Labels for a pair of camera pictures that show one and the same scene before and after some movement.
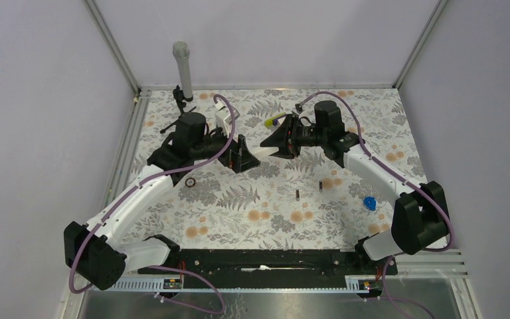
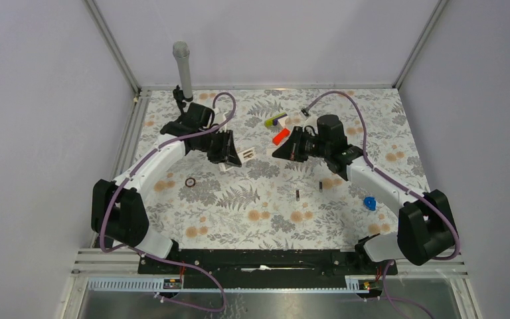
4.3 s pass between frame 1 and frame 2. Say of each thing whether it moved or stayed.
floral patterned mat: stayed
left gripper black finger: moved
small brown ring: stayed
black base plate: stayed
